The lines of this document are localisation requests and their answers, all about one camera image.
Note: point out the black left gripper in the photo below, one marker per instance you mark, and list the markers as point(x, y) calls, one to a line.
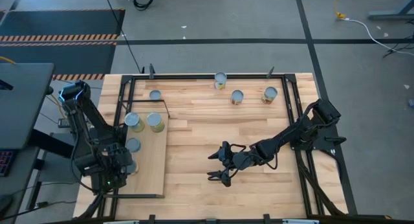
point(119, 157)

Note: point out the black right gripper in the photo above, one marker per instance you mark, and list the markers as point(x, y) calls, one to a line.
point(241, 161)

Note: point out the teal corn can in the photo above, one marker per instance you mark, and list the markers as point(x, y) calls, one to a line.
point(132, 119)

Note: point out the light green label can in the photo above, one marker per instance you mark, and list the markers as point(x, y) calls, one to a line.
point(154, 119)

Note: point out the diced tomato can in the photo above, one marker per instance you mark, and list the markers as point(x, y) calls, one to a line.
point(237, 96)

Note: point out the short yellow mushroom can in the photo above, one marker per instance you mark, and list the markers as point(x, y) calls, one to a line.
point(155, 94)

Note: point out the yellow can with red swirls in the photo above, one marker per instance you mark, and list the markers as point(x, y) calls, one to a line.
point(270, 93)

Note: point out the white mixed fruit can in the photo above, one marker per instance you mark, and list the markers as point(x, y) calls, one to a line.
point(220, 77)

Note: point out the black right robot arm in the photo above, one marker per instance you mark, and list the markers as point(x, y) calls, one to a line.
point(291, 135)

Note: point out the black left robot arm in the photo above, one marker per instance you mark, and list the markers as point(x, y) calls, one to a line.
point(81, 120)

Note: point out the light wooden board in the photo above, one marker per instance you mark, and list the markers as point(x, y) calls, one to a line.
point(152, 165)

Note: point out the white strip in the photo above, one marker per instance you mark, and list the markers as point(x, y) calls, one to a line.
point(300, 221)
point(121, 222)

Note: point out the black power adapter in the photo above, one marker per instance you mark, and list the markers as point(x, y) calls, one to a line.
point(63, 123)

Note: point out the dark grey desk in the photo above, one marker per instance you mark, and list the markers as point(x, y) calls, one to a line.
point(19, 188)

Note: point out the black hazard-striped floor mat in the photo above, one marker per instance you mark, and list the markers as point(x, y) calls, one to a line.
point(64, 59)
point(64, 23)

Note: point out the backlit keyboard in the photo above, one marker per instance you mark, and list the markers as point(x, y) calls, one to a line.
point(6, 162)

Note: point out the yellow plug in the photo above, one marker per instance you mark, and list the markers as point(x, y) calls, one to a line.
point(340, 15)

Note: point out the grey table base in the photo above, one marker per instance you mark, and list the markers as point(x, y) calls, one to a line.
point(388, 15)

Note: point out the black aluminium table frame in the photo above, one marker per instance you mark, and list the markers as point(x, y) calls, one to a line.
point(207, 76)

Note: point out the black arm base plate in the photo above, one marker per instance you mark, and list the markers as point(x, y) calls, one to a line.
point(323, 143)

